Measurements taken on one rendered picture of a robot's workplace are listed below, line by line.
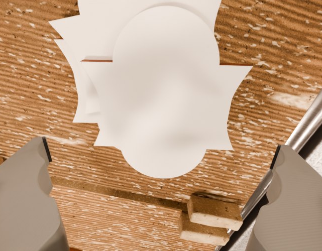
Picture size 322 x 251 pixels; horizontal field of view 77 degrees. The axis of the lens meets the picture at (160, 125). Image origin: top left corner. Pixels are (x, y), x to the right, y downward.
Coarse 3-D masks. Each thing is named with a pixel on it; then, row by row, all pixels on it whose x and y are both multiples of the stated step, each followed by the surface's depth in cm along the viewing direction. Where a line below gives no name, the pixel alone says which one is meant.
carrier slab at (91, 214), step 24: (72, 192) 24; (96, 192) 24; (120, 192) 25; (72, 216) 26; (96, 216) 26; (120, 216) 26; (144, 216) 26; (168, 216) 26; (72, 240) 29; (96, 240) 28; (120, 240) 28; (144, 240) 28; (168, 240) 28
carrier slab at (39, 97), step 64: (0, 0) 15; (64, 0) 15; (256, 0) 14; (320, 0) 14; (0, 64) 17; (64, 64) 17; (256, 64) 16; (320, 64) 16; (0, 128) 20; (64, 128) 20; (256, 128) 19; (192, 192) 23
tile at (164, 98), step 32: (128, 32) 13; (160, 32) 13; (192, 32) 13; (96, 64) 14; (128, 64) 14; (160, 64) 14; (192, 64) 14; (224, 64) 14; (128, 96) 15; (160, 96) 15; (192, 96) 15; (224, 96) 15; (128, 128) 16; (160, 128) 16; (192, 128) 16; (224, 128) 16; (128, 160) 18; (160, 160) 18; (192, 160) 18
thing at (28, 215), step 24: (0, 168) 9; (24, 168) 9; (0, 192) 7; (24, 192) 7; (48, 192) 9; (0, 216) 7; (24, 216) 7; (48, 216) 7; (0, 240) 6; (24, 240) 6; (48, 240) 6
